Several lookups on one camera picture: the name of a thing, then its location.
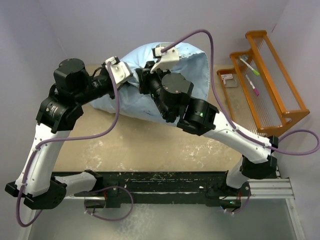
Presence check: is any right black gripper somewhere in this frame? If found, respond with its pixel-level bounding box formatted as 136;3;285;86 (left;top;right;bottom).
136;60;173;121

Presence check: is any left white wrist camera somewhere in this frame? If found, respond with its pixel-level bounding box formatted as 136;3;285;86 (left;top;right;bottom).
104;56;133;85

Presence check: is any aluminium extrusion frame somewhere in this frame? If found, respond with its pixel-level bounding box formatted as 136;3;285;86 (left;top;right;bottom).
249;167;306;240

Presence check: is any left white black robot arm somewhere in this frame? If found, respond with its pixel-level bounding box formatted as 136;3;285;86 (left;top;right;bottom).
5;56;132;210

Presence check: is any small clear plastic box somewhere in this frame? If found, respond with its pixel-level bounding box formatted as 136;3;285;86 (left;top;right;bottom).
221;73;238;88

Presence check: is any light blue pillowcase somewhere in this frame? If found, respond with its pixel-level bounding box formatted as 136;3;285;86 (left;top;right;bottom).
88;41;211;125

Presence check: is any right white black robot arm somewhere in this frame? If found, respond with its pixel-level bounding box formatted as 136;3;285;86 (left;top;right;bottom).
136;61;279;196

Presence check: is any orange wooden tiered rack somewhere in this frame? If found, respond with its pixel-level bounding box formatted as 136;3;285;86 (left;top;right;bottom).
216;30;310;137

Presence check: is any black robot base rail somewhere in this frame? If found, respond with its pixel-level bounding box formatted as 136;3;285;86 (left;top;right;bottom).
75;171;251;208

